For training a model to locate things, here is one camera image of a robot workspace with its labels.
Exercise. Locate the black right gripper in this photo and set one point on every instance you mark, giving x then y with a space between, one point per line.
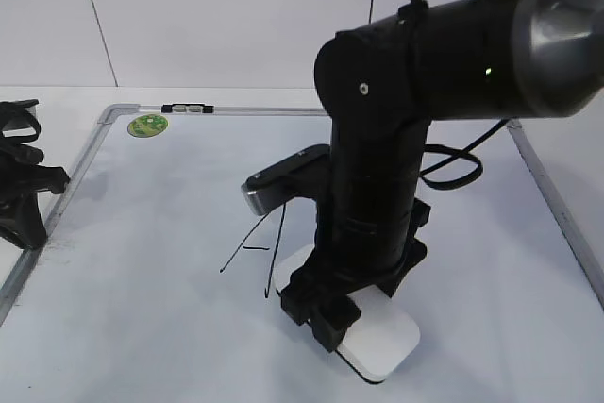
366 235

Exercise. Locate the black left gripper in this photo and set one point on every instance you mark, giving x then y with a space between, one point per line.
22 175

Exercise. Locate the white board eraser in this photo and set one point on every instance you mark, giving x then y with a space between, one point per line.
381 339

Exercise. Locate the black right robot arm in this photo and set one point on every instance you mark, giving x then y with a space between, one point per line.
382 85

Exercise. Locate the round green magnet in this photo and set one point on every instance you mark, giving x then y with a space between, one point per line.
147 126

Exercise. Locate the black clear marker clip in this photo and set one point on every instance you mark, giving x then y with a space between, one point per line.
187 108

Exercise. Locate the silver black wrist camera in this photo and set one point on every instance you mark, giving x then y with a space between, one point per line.
303 174

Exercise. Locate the white board with grey frame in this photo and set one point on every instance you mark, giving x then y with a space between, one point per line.
150 288

